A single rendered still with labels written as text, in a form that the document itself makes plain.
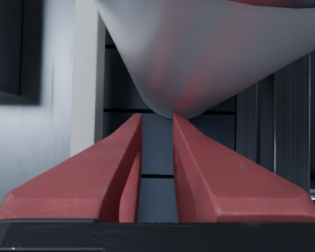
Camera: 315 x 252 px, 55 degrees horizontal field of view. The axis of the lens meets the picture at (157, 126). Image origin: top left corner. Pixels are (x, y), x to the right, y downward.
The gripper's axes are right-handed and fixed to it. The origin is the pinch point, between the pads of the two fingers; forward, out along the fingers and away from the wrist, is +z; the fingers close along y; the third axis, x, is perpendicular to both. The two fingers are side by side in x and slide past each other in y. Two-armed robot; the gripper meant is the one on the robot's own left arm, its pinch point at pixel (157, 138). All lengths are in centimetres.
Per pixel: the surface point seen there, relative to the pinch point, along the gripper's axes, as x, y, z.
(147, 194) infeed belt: 6.1, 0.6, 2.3
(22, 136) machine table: 6.5, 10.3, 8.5
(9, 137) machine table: 6.6, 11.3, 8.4
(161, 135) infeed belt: 3.3, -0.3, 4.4
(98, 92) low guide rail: -0.1, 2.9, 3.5
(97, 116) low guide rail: 0.8, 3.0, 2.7
